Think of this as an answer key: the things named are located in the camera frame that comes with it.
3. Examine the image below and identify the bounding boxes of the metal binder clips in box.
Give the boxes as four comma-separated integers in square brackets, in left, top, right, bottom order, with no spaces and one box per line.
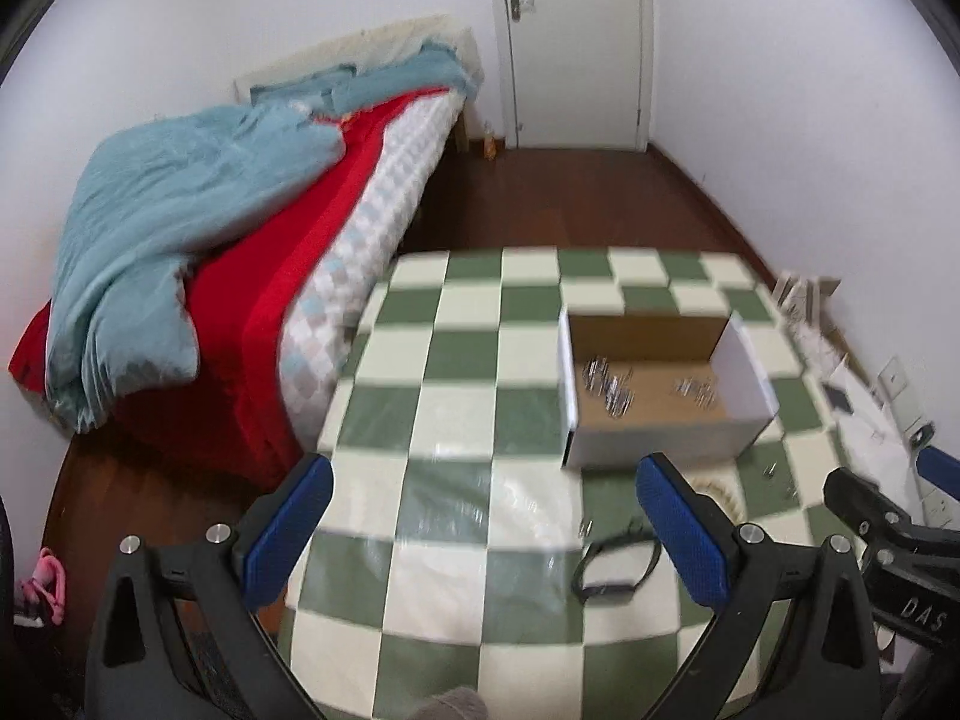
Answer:
[580,356,637,415]

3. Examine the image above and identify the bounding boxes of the beaded bracelet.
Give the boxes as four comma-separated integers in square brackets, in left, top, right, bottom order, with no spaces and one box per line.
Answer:
[694,474,740,518]

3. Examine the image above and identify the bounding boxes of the green white checkered mat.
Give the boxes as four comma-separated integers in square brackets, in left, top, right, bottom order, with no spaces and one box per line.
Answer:
[279,246,925,720]

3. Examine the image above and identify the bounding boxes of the black bracelet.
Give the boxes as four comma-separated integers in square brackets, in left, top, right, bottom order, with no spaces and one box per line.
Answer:
[571,521,665,605]

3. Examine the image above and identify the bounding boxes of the bed with red sheet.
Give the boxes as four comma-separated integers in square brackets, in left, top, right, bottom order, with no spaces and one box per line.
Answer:
[9,88,451,492]

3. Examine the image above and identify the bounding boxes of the grey fuzzy object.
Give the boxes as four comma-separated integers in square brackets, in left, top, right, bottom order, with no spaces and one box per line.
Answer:
[431,686,492,720]

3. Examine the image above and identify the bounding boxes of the diamond patterned mattress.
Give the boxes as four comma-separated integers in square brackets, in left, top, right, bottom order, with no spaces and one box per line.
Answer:
[279,96,472,445]

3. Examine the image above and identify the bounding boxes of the pink cloth item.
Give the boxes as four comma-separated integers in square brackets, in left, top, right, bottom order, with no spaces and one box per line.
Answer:
[16,547,67,625]

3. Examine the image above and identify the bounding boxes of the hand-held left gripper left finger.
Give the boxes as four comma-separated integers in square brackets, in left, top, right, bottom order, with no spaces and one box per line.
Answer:
[84,454,335,720]

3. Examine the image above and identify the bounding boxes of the white paper boxes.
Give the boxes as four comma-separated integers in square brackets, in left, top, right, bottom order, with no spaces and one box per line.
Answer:
[772,270,845,331]

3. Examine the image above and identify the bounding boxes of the white wall socket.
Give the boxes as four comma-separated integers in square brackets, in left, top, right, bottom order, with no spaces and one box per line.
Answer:
[876,356,912,402]

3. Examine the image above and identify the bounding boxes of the cream pillow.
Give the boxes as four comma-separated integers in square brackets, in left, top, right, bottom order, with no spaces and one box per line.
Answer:
[234,13,481,102]

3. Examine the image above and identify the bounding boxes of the white door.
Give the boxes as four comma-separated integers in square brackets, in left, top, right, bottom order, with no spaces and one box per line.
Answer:
[486,0,655,152]

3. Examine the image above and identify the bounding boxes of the white cardboard box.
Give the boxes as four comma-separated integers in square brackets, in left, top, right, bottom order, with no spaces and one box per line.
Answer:
[558,309,782,472]

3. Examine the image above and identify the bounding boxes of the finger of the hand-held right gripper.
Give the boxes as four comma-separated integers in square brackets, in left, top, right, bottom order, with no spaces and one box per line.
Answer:
[823,467,916,541]
[915,444,960,492]

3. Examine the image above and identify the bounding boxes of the light blue blanket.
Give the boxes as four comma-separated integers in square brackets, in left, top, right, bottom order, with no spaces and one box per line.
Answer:
[45,43,482,432]

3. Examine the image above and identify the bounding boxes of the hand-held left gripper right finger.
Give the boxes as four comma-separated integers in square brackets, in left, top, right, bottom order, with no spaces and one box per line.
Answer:
[636,453,883,720]

